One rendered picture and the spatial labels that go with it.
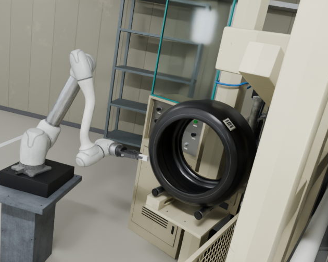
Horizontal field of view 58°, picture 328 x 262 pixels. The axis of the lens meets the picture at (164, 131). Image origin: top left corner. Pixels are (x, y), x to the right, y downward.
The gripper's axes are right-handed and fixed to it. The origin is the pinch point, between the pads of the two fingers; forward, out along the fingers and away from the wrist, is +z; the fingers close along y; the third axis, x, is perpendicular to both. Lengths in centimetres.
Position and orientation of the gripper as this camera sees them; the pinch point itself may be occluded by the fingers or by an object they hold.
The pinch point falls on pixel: (143, 157)
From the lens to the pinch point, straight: 182.5
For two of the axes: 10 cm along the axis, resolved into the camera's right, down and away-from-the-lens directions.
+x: -0.7, 9.8, 2.1
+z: 8.1, 1.7, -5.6
